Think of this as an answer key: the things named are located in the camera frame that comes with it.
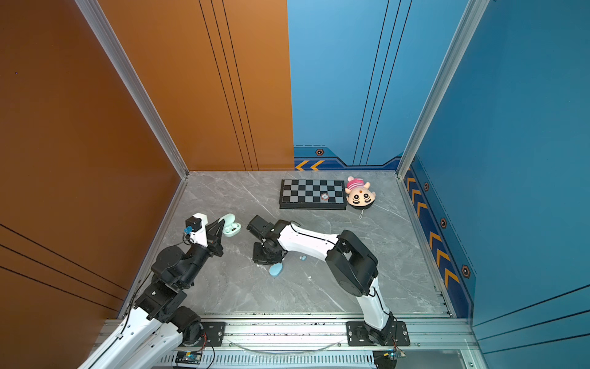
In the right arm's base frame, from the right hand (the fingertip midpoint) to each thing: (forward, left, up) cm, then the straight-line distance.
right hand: (255, 264), depth 84 cm
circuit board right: (-27, -45, -6) cm, 53 cm away
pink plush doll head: (+30, -42, +3) cm, 52 cm away
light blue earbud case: (-1, -7, -2) cm, 8 cm away
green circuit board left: (-27, +20, -7) cm, 34 cm away
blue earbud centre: (+4, -18, -4) cm, 19 cm away
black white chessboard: (+34, -19, -1) cm, 39 cm away
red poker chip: (+32, -27, -1) cm, 42 cm away
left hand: (+5, +7, +22) cm, 24 cm away
